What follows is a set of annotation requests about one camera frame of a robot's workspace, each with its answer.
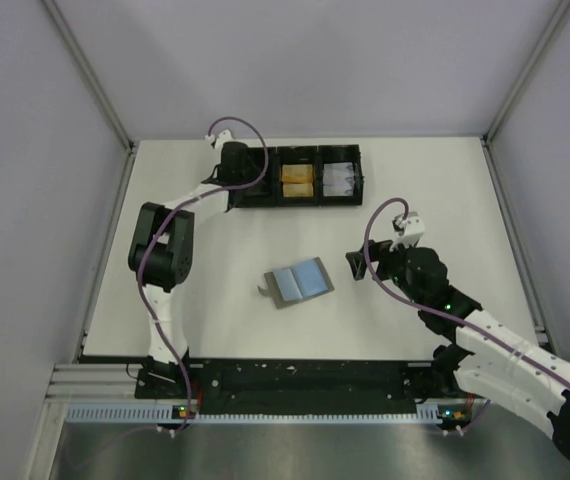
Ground gold credit card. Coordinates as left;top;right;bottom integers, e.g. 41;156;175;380
282;183;314;198

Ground grey card holder wallet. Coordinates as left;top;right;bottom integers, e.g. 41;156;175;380
257;257;335;310

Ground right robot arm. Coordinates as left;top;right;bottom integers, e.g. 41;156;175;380
346;241;570;461

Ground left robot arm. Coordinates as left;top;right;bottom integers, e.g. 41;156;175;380
128;141;269;373

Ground gold cards in bin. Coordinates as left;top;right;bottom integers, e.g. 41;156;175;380
280;164;314;183

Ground silver cards in bin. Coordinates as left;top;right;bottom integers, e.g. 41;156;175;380
322;162;356;197

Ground black middle storage bin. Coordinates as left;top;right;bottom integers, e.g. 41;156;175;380
276;146;320;208

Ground black right storage bin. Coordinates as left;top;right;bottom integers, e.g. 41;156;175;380
318;144;365;207

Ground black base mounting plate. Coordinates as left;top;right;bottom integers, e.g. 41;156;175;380
135;358;476;416

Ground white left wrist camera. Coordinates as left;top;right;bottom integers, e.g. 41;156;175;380
205;129;234;150

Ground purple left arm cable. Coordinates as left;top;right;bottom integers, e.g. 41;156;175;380
136;117;270;436

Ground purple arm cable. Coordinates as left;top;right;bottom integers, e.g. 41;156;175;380
136;117;270;436
363;198;570;434

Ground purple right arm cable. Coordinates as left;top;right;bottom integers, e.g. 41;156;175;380
363;198;570;434

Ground aluminium right frame post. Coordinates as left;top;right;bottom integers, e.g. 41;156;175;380
482;0;570;145

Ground aluminium frame post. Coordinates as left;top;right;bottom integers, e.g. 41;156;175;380
482;0;570;145
39;0;135;153

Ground aluminium left frame post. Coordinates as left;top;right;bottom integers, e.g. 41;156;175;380
39;0;135;153

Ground aluminium front frame rail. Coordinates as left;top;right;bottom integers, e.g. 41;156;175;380
44;360;570;404

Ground grey slotted cable duct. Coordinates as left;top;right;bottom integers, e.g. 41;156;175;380
66;404;463;425

